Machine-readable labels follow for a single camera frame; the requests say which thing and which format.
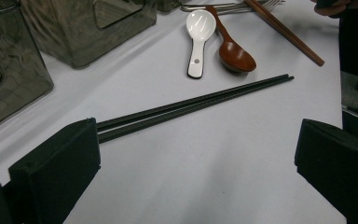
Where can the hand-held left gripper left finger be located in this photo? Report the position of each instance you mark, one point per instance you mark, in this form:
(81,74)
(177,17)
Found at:
(56,168)

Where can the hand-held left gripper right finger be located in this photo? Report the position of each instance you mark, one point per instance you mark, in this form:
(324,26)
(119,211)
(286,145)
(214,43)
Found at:
(341,161)

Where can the brown wooden chopstick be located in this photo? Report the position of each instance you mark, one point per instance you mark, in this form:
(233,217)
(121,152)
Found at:
(283,33)
(288,29)

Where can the translucent grey plastic bin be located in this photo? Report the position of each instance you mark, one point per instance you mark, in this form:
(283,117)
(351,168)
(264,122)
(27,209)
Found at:
(12,77)
(74,40)

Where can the brown wooden spoon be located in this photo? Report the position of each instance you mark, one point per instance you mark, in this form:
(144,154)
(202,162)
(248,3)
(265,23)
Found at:
(236,57)

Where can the metal whisk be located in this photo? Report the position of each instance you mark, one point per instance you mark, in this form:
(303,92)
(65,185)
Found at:
(211,5)

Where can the black chopstick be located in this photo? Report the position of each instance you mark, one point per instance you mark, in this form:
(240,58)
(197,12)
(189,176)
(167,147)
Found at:
(183,111)
(183,104)

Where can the white ceramic spoon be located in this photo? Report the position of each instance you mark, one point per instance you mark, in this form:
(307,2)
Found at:
(200,25)

